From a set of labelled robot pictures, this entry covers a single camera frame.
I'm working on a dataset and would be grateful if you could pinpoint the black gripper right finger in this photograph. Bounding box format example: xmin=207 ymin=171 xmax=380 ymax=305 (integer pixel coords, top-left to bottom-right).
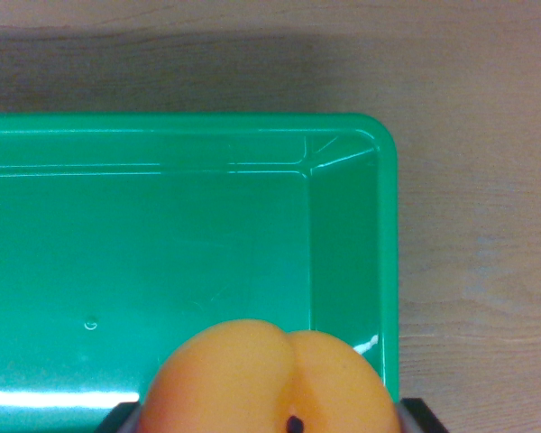
xmin=396 ymin=397 xmax=451 ymax=433

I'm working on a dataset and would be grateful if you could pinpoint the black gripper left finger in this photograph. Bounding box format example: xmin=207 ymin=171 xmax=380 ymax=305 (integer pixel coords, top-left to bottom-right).
xmin=94 ymin=401 xmax=143 ymax=433

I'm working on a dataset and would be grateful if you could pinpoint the green plastic bin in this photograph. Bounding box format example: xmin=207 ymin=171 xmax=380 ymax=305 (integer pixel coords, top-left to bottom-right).
xmin=0 ymin=113 xmax=401 ymax=433

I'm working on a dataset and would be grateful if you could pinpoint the yellow orange peach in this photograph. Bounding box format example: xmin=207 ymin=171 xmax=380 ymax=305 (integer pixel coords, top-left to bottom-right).
xmin=137 ymin=318 xmax=404 ymax=433

